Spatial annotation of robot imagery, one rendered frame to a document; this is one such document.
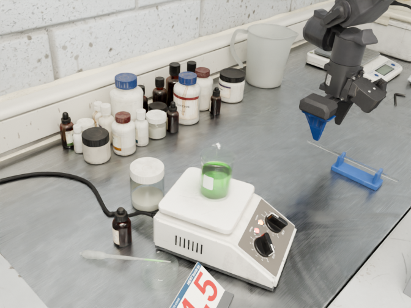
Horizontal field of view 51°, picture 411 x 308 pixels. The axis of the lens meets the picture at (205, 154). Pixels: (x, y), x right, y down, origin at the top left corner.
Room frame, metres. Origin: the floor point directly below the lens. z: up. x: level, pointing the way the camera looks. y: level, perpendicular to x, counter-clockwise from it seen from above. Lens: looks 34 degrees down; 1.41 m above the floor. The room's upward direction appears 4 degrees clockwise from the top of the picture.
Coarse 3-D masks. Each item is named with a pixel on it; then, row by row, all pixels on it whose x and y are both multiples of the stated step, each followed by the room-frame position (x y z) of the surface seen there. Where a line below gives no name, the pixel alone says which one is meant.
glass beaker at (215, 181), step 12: (216, 144) 0.56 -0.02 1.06; (204, 156) 0.52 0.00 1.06; (216, 156) 0.56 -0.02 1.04; (228, 156) 0.55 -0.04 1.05; (204, 168) 0.51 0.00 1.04; (216, 168) 0.51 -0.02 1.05; (228, 168) 0.51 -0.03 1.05; (204, 180) 0.51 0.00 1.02; (216, 180) 0.51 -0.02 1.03; (228, 180) 0.51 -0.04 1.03; (204, 192) 0.51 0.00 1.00; (216, 192) 0.51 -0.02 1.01; (228, 192) 0.52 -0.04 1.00
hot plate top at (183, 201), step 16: (192, 176) 0.57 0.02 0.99; (176, 192) 0.52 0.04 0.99; (192, 192) 0.53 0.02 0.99; (240, 192) 0.53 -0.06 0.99; (160, 208) 0.49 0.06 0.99; (176, 208) 0.49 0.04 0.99; (192, 208) 0.49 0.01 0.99; (208, 208) 0.49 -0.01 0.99; (224, 208) 0.49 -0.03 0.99; (240, 208) 0.50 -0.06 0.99; (208, 224) 0.46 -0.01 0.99; (224, 224) 0.46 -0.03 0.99
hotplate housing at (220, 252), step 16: (160, 224) 0.48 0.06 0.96; (176, 224) 0.47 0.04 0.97; (192, 224) 0.47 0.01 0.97; (240, 224) 0.48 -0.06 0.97; (160, 240) 0.48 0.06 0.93; (176, 240) 0.47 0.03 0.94; (192, 240) 0.46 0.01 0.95; (208, 240) 0.45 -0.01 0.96; (224, 240) 0.45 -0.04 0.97; (192, 256) 0.46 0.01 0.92; (208, 256) 0.45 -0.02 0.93; (224, 256) 0.44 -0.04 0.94; (240, 256) 0.43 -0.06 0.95; (224, 272) 0.44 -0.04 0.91; (240, 272) 0.43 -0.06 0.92; (256, 272) 0.42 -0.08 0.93; (272, 288) 0.42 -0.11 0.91
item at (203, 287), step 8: (200, 272) 0.42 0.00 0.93; (200, 280) 0.40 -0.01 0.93; (208, 280) 0.41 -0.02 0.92; (192, 288) 0.39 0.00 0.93; (200, 288) 0.39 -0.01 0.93; (208, 288) 0.40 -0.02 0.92; (216, 288) 0.41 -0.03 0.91; (184, 296) 0.37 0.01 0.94; (192, 296) 0.38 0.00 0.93; (200, 296) 0.38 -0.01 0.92; (208, 296) 0.39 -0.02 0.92; (216, 296) 0.40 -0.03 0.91; (184, 304) 0.36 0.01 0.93; (192, 304) 0.37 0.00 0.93; (200, 304) 0.37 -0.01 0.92; (208, 304) 0.38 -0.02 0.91
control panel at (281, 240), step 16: (256, 208) 0.52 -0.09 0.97; (272, 208) 0.54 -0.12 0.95; (256, 224) 0.49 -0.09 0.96; (288, 224) 0.53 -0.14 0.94; (240, 240) 0.45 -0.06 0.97; (272, 240) 0.48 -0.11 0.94; (288, 240) 0.49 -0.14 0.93; (256, 256) 0.44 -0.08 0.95; (272, 256) 0.45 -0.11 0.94; (272, 272) 0.43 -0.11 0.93
